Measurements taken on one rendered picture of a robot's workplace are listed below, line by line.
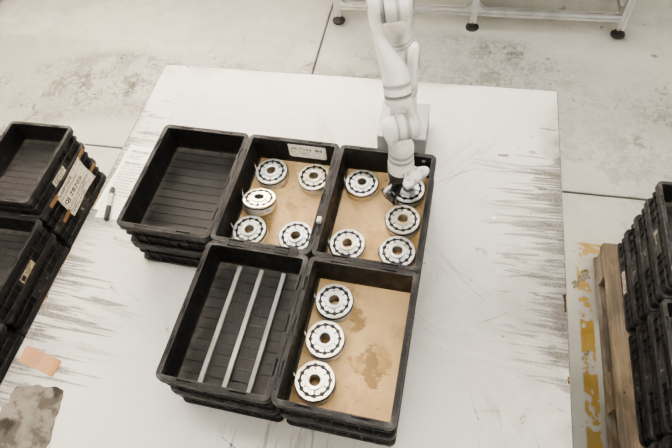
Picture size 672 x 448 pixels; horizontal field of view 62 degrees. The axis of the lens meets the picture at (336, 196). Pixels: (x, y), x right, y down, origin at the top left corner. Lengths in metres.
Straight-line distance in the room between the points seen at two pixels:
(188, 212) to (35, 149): 1.12
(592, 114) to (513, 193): 1.37
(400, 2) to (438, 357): 0.95
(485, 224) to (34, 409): 1.45
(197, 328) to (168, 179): 0.55
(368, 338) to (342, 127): 0.88
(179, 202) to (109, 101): 1.82
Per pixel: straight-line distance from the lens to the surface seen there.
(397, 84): 1.39
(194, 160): 1.94
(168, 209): 1.85
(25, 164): 2.75
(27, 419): 1.88
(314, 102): 2.20
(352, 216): 1.70
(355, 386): 1.49
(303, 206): 1.74
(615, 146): 3.12
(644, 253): 2.31
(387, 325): 1.54
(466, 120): 2.12
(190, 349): 1.61
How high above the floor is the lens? 2.26
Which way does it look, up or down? 55 degrees down
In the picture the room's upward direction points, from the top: 9 degrees counter-clockwise
